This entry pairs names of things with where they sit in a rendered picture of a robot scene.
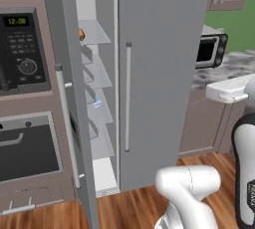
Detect brown base cupboards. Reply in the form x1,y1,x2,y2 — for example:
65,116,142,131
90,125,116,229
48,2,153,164
178,88,247,160

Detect brown drawer front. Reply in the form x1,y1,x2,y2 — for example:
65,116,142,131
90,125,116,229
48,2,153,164
0,176,77,217

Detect silver handle of plain door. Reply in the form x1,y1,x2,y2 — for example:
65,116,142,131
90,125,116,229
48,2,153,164
124,41,133,153

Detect grey door with dispenser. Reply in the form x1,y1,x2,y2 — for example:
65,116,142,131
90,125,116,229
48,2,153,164
40,0,101,229

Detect black toaster oven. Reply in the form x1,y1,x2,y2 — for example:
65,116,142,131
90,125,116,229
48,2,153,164
194,24,229,71

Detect silver drawer handle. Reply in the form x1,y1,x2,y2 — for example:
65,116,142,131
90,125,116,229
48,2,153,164
1,196,37,216

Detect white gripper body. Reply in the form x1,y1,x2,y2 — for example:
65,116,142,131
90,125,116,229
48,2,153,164
204,79,250,105

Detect grey fridge body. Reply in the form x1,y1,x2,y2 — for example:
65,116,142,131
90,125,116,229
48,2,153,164
73,0,122,199

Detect silver oven handle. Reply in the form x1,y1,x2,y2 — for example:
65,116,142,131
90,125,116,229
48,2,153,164
0,131,25,148

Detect plain grey fridge door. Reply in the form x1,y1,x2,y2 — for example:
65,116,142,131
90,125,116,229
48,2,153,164
117,0,212,193

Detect blue and white packet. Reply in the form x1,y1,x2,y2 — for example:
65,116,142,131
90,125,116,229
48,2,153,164
93,99,104,110

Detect black built-in microwave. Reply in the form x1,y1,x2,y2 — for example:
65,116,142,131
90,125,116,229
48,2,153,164
0,6,53,97

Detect brown chicken drumstick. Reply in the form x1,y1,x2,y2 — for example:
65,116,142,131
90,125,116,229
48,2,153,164
78,28,86,43

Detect brown tall cabinet frame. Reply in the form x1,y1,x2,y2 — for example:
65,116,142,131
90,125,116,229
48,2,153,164
0,0,80,218

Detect silver handle of dispenser door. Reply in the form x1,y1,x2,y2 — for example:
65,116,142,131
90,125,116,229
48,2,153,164
54,63,86,189

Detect black built-in oven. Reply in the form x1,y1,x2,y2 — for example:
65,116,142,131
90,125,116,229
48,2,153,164
0,111,65,184

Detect glass fridge shelf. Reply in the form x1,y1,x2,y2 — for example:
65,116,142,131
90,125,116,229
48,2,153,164
81,53,114,90
85,88,115,125
78,19,113,46
89,122,116,161

